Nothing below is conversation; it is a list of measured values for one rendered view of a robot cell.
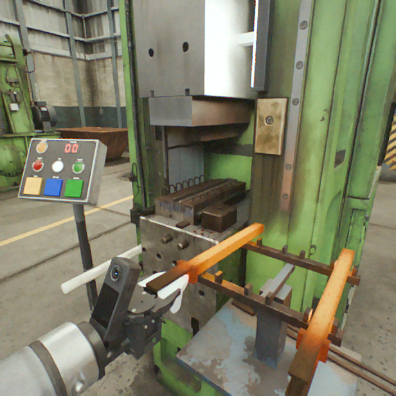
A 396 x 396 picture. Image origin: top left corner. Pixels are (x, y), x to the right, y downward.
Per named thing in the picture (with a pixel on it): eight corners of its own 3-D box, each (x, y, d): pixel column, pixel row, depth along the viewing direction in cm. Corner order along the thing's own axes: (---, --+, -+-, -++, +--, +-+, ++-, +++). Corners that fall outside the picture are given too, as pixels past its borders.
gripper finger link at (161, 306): (168, 288, 49) (128, 312, 43) (168, 280, 49) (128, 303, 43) (186, 299, 47) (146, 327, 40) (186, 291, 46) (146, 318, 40)
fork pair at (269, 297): (269, 306, 52) (270, 297, 51) (243, 294, 55) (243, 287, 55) (305, 257, 69) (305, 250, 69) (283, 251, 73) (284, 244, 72)
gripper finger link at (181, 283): (186, 295, 54) (150, 319, 47) (186, 269, 52) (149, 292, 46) (198, 302, 52) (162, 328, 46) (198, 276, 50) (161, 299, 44)
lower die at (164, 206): (193, 225, 99) (193, 204, 96) (155, 213, 110) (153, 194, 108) (245, 197, 131) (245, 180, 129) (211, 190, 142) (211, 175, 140)
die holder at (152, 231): (215, 347, 101) (217, 242, 87) (145, 306, 122) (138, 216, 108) (271, 277, 144) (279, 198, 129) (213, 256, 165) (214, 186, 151)
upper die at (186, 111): (192, 126, 88) (191, 96, 85) (150, 125, 99) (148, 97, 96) (249, 122, 120) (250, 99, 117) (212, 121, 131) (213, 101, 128)
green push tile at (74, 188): (79, 197, 111) (82, 180, 112) (63, 196, 113) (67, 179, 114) (82, 198, 113) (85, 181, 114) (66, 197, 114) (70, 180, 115)
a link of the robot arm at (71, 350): (29, 327, 35) (65, 369, 30) (65, 307, 39) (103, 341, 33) (40, 377, 38) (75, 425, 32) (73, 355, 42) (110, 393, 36)
